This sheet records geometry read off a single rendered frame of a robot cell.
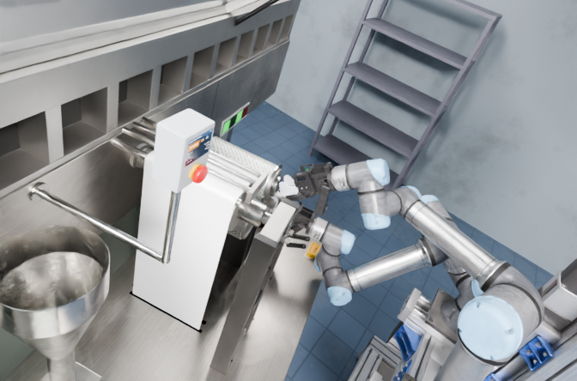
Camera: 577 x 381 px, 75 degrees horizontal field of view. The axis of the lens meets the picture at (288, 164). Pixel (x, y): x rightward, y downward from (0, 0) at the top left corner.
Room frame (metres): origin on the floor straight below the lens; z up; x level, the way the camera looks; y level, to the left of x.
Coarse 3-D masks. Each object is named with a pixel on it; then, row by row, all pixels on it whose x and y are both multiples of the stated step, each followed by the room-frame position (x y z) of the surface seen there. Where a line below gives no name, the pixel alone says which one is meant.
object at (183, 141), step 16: (192, 112) 0.47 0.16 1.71; (160, 128) 0.41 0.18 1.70; (176, 128) 0.42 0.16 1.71; (192, 128) 0.43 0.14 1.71; (208, 128) 0.45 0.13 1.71; (160, 144) 0.41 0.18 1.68; (176, 144) 0.40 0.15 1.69; (192, 144) 0.42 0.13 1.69; (208, 144) 0.46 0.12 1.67; (160, 160) 0.41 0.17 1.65; (176, 160) 0.40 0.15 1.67; (192, 160) 0.42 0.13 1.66; (160, 176) 0.41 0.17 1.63; (176, 176) 0.40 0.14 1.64; (192, 176) 0.43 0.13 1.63; (176, 192) 0.40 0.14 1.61
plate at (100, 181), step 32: (256, 64) 1.51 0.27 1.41; (192, 96) 1.02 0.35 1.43; (224, 96) 1.26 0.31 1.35; (256, 96) 1.62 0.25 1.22; (128, 128) 0.74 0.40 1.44; (96, 160) 0.63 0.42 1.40; (128, 160) 0.74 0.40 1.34; (64, 192) 0.55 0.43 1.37; (96, 192) 0.64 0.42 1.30; (128, 192) 0.75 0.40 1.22; (0, 224) 0.41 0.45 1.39; (32, 224) 0.47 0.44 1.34
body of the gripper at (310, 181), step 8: (304, 168) 0.97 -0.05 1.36; (312, 168) 0.94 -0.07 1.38; (320, 168) 0.94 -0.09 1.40; (328, 168) 0.92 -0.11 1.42; (296, 176) 0.91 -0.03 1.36; (304, 176) 0.91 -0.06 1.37; (312, 176) 0.92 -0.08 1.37; (320, 176) 0.92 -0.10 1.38; (328, 176) 0.91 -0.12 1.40; (296, 184) 0.91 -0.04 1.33; (304, 184) 0.92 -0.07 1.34; (312, 184) 0.91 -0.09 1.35; (320, 184) 0.92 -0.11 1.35; (328, 184) 0.92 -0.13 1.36; (304, 192) 0.91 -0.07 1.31; (312, 192) 0.91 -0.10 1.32
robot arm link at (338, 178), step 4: (336, 168) 0.93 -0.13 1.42; (340, 168) 0.92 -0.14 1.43; (344, 168) 0.92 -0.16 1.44; (332, 172) 0.92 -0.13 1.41; (336, 172) 0.91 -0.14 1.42; (340, 172) 0.91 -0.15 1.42; (344, 172) 0.91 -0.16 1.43; (332, 176) 0.91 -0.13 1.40; (336, 176) 0.90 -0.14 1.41; (340, 176) 0.90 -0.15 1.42; (344, 176) 0.90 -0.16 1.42; (332, 180) 0.91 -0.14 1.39; (336, 180) 0.90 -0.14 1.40; (340, 180) 0.90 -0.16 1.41; (344, 180) 0.89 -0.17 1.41; (336, 184) 0.89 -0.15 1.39; (340, 184) 0.89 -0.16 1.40; (344, 184) 0.89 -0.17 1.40; (336, 188) 0.90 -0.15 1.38; (340, 188) 0.90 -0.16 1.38; (344, 188) 0.89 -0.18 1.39; (348, 188) 0.89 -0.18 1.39
